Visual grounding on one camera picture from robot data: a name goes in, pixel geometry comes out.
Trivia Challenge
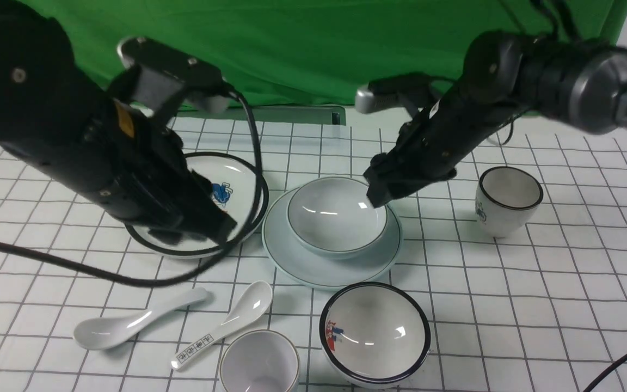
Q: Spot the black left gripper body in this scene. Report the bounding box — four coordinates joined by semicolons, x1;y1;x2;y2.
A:
47;99;237;245

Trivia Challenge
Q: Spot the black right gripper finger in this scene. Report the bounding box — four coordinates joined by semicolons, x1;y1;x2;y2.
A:
367;182;401;209

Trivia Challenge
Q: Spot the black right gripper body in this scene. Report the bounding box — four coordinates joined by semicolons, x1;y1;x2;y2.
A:
364;97;515;198

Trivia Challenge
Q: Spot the pale green-rimmed bowl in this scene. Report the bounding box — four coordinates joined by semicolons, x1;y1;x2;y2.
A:
285;176;390;260

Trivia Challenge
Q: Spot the plain white ceramic spoon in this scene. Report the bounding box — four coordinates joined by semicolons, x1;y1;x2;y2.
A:
72;288;211;351

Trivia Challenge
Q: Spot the pale gold-rimmed cup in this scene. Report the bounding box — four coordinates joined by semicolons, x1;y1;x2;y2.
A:
219;329;301;391

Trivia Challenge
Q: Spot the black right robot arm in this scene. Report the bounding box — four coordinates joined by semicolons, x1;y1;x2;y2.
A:
355;30;627;207

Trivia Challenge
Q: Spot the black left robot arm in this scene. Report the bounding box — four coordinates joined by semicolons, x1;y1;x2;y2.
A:
0;1;237;244

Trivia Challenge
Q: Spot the plain pale green plate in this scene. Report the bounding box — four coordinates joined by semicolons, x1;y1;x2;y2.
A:
261;189;403;292

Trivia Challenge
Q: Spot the black-rimmed white cup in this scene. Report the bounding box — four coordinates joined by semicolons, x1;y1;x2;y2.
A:
475;166;544;238

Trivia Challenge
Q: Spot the black-rimmed cartoon plate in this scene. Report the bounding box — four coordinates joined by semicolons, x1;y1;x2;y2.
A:
125;151;256;260

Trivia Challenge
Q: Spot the black-rimmed cartoon bowl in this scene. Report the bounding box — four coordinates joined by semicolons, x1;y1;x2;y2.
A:
318;282;432;389

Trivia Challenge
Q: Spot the white spoon with characters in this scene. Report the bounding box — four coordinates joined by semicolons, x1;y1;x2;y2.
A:
171;281;273;371

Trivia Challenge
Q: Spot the green backdrop cloth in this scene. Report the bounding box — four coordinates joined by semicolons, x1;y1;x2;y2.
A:
20;0;627;109

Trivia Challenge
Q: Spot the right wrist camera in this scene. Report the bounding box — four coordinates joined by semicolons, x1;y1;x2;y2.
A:
354;72;453;117

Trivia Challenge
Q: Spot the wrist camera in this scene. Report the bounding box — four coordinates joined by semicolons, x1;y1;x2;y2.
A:
354;72;453;117
107;36;231;126

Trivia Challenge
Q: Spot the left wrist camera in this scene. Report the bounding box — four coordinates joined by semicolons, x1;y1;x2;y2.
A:
107;36;231;126

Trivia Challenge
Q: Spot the grey metal base plate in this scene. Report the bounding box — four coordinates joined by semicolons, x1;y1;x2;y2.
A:
177;105;347;126

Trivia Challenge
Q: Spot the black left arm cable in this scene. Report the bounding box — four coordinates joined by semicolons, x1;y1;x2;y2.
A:
0;90;269;288

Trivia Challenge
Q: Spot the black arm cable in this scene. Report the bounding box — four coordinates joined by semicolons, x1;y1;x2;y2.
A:
583;335;627;392
0;90;269;288

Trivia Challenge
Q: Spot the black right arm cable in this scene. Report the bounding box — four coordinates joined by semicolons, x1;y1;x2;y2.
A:
583;335;627;392

